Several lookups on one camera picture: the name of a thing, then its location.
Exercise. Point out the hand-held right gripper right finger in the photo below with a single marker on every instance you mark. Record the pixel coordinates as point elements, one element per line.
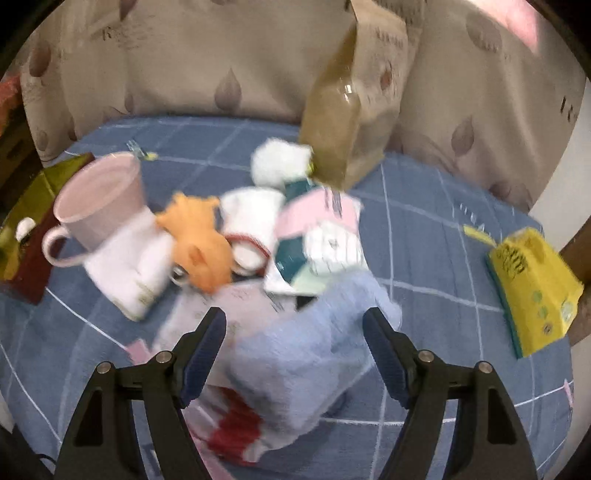
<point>385,360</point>

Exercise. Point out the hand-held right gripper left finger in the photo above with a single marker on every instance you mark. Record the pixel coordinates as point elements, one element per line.
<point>205,360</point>

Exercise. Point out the white floral cloth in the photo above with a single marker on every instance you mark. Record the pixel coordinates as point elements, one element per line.
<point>240,318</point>

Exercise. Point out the light blue towel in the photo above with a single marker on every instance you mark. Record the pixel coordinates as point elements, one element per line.
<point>295,360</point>

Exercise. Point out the orange plush toy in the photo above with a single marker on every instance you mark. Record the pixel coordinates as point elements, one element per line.
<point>203,244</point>

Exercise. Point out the pink and teal wipes packet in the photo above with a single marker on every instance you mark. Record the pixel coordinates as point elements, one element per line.
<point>300,221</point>

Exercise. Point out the gold tin tray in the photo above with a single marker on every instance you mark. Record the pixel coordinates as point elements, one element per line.
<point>32,203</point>

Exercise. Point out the red and white cloth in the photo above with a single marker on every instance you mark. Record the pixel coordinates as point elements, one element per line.
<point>235,429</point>

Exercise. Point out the blue checked tablecloth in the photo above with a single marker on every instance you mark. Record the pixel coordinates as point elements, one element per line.
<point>415,240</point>

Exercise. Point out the white sock with red trim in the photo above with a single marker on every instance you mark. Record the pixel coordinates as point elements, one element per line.
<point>251,212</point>

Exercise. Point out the yellow tissue packet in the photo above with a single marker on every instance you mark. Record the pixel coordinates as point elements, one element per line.
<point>531,286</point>

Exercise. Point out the pink cup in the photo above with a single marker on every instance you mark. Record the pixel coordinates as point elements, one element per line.
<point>106,198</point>

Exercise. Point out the white fluffy puff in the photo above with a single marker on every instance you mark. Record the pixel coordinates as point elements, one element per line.
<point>277,161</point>

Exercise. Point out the brown wooden board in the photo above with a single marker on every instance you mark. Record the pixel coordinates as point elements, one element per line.
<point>577,258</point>

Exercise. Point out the brown paper bag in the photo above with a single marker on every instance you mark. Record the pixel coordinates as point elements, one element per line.
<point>337,124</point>

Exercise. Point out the large cardboard box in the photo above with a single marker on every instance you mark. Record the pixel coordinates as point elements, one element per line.
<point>16,152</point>

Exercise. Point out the beige leaf-print curtain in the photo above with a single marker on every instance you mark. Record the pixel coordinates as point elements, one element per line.
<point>207,55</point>

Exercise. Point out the orange plastic bag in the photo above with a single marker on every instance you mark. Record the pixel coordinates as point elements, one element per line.
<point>7,94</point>

